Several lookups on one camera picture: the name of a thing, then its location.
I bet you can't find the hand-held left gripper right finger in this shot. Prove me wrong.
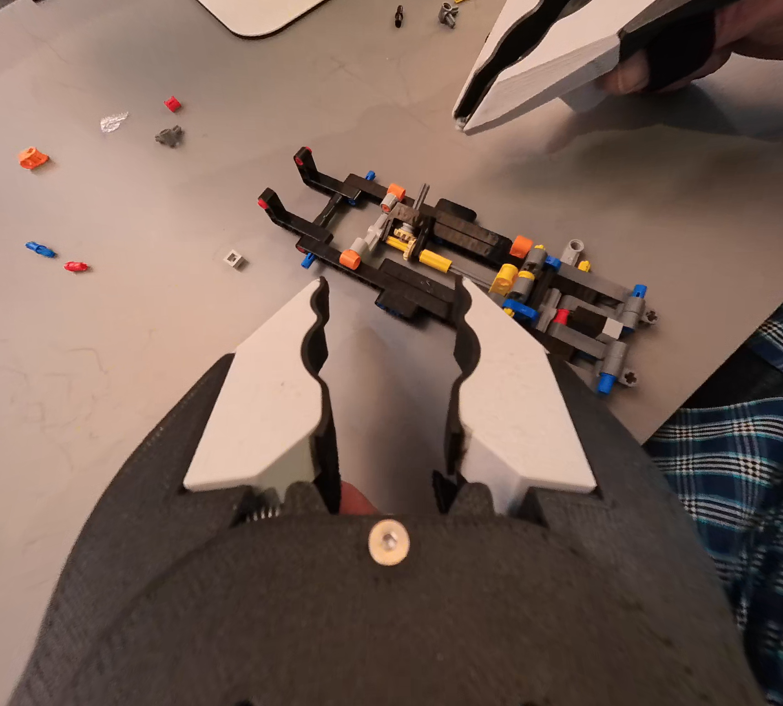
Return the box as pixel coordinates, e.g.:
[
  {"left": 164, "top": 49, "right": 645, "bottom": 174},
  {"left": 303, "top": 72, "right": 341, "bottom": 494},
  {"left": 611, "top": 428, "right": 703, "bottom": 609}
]
[{"left": 432, "top": 276, "right": 598, "bottom": 516}]

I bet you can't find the person's right hand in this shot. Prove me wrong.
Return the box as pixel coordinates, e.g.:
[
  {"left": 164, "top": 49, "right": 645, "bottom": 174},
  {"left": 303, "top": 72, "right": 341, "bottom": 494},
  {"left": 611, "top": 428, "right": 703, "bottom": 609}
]
[{"left": 598, "top": 0, "right": 783, "bottom": 96}]

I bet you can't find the black lego chassis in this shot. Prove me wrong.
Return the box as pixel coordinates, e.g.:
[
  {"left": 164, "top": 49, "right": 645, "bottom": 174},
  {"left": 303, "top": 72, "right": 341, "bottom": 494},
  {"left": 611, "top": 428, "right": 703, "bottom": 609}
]
[{"left": 257, "top": 146, "right": 660, "bottom": 396}]

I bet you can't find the blue plaid shirt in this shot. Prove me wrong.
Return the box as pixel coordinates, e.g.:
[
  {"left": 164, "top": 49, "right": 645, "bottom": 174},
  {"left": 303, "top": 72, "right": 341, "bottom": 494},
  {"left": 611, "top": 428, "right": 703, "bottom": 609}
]
[{"left": 642, "top": 311, "right": 783, "bottom": 706}]

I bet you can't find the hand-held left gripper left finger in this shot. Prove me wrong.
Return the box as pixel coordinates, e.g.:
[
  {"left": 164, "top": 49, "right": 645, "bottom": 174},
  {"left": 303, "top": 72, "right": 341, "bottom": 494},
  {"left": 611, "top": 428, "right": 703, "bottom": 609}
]
[{"left": 181, "top": 276, "right": 342, "bottom": 515}]

